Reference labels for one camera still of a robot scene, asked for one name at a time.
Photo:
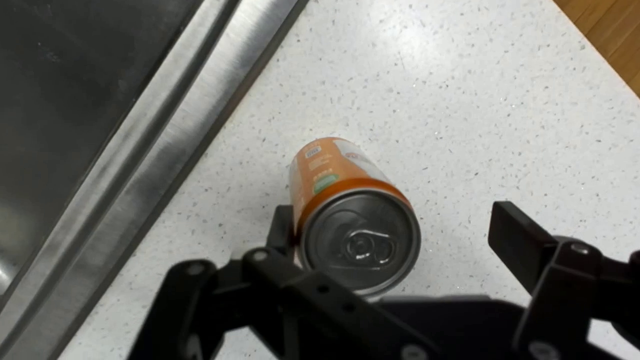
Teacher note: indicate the stainless steel double sink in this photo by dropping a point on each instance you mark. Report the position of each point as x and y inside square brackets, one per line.
[73, 107]

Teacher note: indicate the orange soda can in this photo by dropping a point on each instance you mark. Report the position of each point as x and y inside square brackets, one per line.
[341, 187]

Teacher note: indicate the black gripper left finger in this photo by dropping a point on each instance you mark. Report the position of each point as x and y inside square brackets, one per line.
[301, 307]

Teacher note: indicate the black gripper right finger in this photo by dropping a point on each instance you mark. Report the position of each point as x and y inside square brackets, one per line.
[566, 281]

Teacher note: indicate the wooden drawer front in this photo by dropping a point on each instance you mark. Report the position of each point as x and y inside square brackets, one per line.
[613, 33]

